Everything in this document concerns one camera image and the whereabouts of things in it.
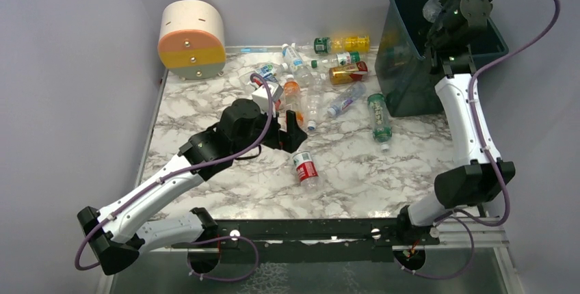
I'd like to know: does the dark green plastic bin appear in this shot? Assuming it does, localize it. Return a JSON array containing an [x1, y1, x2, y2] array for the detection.
[[375, 0, 510, 118]]

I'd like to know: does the clear bottle green cap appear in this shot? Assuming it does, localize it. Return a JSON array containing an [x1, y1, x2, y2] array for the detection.
[[311, 51, 363, 68]]

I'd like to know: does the round pastel drawer cabinet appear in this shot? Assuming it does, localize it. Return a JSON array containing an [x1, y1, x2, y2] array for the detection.
[[157, 0, 226, 81]]

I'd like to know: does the amber tea bottle red label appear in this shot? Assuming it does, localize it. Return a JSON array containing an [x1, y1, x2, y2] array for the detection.
[[328, 62, 369, 85]]

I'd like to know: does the orange juice bottle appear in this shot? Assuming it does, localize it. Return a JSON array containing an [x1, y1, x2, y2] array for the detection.
[[284, 75, 304, 127]]

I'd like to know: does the yellow bottle green label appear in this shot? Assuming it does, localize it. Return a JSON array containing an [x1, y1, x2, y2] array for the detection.
[[313, 36, 370, 54]]

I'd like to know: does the clear bottle purple-blue label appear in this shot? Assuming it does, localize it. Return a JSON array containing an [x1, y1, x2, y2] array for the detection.
[[327, 82, 366, 118]]

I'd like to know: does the crushed clear bottle blue-green label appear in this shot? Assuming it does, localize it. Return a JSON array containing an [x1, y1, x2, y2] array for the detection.
[[241, 63, 285, 88]]

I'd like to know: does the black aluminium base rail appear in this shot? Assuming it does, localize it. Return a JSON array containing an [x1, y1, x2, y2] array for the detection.
[[107, 217, 510, 264]]

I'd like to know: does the tall clear bottle blue label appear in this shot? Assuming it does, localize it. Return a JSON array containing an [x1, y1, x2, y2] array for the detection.
[[282, 44, 313, 87]]

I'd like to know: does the green tea bottle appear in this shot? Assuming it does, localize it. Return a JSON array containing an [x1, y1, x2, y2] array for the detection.
[[367, 93, 393, 151]]

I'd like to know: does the clear bottle blue label front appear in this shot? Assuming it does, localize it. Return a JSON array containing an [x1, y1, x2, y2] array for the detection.
[[422, 0, 442, 23]]

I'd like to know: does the clear bottle red label front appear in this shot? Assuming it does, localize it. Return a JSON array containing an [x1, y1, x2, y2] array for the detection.
[[292, 151, 320, 189]]

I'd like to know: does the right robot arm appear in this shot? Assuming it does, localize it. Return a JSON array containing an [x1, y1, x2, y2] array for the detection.
[[397, 0, 515, 239]]

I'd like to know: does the large clear empty bottle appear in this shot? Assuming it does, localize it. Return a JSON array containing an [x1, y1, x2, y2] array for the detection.
[[305, 77, 324, 131]]

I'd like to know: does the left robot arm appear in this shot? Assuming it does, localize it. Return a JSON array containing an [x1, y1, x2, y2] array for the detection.
[[77, 98, 308, 276]]

